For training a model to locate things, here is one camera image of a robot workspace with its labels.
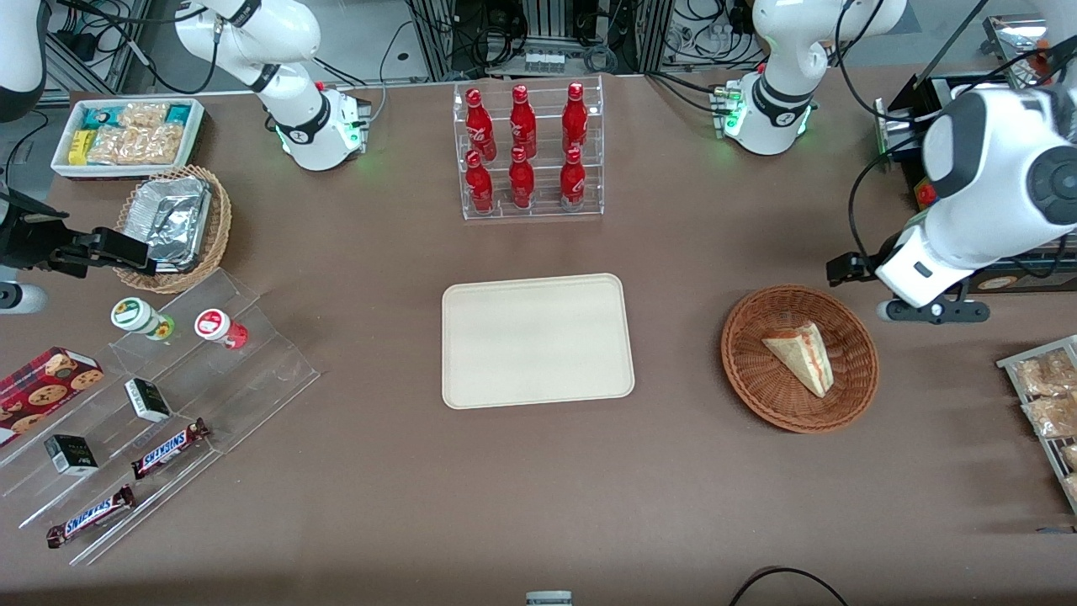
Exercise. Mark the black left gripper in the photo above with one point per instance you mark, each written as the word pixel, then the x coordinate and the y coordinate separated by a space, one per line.
pixel 846 268

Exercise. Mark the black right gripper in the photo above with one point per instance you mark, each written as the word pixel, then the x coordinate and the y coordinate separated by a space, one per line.
pixel 25 241

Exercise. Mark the triangular sandwich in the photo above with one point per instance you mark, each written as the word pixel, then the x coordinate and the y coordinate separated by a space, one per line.
pixel 803 358

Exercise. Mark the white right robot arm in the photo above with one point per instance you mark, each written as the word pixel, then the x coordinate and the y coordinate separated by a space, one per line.
pixel 294 34

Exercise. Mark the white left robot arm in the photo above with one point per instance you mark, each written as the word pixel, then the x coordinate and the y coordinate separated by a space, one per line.
pixel 993 185

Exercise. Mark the light wicker basket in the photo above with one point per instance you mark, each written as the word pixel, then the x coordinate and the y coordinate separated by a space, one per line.
pixel 220 219

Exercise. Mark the brown wicker basket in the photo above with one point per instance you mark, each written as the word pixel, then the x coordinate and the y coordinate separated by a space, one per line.
pixel 757 379

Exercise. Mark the beige plastic tray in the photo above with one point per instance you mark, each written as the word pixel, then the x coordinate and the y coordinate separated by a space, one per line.
pixel 538 341

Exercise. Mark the green lid yogurt cup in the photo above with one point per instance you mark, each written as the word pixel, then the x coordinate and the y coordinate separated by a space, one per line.
pixel 135 315

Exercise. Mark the stack of foil containers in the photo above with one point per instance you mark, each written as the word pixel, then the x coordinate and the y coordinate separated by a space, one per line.
pixel 172 219

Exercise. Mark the white snack bin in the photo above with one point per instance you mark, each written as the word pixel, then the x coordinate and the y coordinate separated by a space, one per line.
pixel 59 164

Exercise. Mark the red emergency button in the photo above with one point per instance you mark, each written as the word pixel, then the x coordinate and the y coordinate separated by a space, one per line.
pixel 926 195

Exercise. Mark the yellow snack pack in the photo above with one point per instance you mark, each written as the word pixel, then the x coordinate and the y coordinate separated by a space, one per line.
pixel 80 148

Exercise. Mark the clear cookie bag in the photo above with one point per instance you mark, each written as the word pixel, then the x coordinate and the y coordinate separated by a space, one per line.
pixel 139 146
pixel 145 114

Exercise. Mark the red lid yogurt cup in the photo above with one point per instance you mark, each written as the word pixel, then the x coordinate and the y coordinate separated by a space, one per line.
pixel 214 325

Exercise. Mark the teal snack pack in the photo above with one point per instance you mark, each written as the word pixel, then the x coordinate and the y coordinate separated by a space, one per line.
pixel 101 116
pixel 178 113

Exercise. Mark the red cookie box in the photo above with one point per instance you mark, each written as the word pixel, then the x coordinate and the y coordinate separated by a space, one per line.
pixel 46 383

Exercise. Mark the small black box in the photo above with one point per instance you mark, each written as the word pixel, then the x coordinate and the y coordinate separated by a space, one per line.
pixel 71 454
pixel 147 400

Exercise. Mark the clear acrylic stepped stand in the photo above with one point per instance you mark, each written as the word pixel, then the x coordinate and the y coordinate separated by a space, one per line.
pixel 252 370

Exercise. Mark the Snickers chocolate bar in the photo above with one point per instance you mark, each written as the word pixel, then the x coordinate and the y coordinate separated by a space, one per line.
pixel 168 449
pixel 91 516

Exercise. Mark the clear pastry bag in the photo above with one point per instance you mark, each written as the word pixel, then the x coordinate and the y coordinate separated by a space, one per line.
pixel 1043 374
pixel 1070 456
pixel 1052 417

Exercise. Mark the shiny metal box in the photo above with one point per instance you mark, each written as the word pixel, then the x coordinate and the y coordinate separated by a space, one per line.
pixel 1014 38

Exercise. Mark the red cola bottle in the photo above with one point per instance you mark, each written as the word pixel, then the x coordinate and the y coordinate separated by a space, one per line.
pixel 523 124
pixel 522 182
pixel 575 119
pixel 480 126
pixel 480 187
pixel 573 183

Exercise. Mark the clear acrylic bottle rack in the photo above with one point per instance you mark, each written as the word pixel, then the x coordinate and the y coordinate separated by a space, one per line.
pixel 543 109

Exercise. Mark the grey device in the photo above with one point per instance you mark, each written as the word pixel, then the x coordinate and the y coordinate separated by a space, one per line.
pixel 549 599

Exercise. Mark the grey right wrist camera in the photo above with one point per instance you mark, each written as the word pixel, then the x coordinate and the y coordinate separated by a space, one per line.
pixel 21 298

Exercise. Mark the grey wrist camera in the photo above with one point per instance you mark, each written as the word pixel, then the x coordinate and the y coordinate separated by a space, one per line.
pixel 934 311
pixel 21 298

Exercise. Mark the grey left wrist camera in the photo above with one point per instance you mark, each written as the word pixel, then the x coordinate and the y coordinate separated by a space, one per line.
pixel 934 311

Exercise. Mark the aluminium frame rack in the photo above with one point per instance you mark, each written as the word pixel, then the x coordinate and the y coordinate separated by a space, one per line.
pixel 547 25

